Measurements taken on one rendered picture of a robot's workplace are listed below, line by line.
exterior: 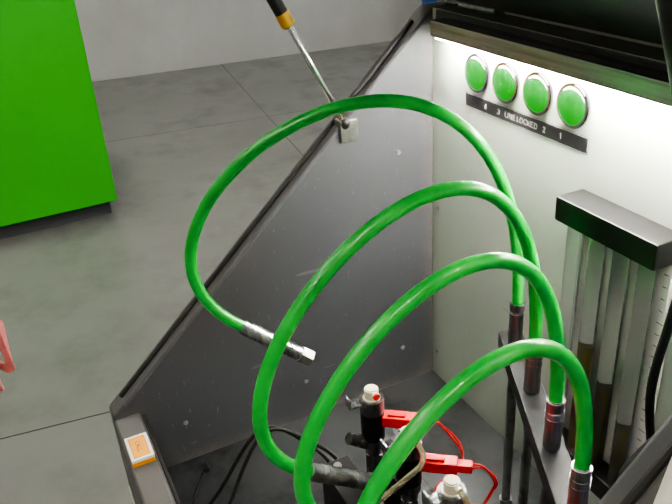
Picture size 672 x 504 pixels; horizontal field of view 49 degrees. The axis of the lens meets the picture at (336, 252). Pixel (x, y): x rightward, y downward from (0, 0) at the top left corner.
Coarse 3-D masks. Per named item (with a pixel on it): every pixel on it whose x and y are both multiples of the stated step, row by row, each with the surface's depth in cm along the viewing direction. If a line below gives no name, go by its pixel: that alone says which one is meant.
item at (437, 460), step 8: (432, 456) 78; (440, 456) 77; (448, 456) 78; (456, 456) 78; (432, 464) 77; (440, 464) 77; (448, 464) 77; (456, 464) 77; (464, 464) 77; (472, 464) 77; (432, 472) 78; (440, 472) 77; (448, 472) 77; (456, 472) 77; (464, 472) 77
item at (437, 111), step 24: (360, 96) 75; (384, 96) 75; (408, 96) 76; (288, 120) 76; (312, 120) 76; (456, 120) 77; (264, 144) 77; (480, 144) 78; (240, 168) 78; (216, 192) 79; (504, 192) 81; (192, 240) 81; (192, 264) 83; (192, 288) 84; (216, 312) 86
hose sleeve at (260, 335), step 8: (248, 328) 87; (256, 328) 87; (248, 336) 87; (256, 336) 87; (264, 336) 88; (272, 336) 88; (264, 344) 88; (288, 344) 89; (296, 344) 89; (288, 352) 89; (296, 352) 89
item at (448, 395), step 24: (480, 360) 53; (504, 360) 53; (576, 360) 57; (456, 384) 53; (576, 384) 59; (432, 408) 52; (576, 408) 61; (408, 432) 53; (576, 432) 62; (384, 456) 53; (576, 456) 64; (384, 480) 53; (576, 480) 64
